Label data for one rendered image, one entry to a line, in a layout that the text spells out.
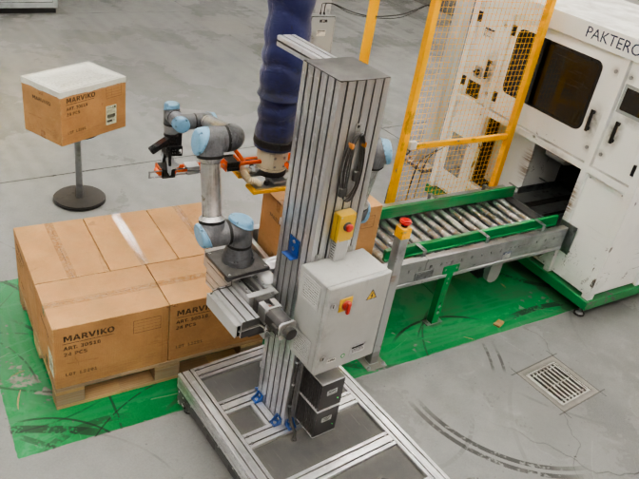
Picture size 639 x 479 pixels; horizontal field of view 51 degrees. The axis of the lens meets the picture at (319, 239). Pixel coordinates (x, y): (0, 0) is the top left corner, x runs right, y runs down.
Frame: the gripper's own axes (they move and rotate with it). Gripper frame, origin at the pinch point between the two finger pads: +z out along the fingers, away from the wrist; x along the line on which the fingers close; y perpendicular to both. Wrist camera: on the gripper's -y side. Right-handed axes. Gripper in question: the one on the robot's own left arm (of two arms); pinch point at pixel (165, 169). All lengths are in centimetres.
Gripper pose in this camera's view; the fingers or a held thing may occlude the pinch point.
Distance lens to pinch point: 349.4
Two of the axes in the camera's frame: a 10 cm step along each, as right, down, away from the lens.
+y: 8.6, -1.5, 4.8
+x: -4.8, -5.2, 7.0
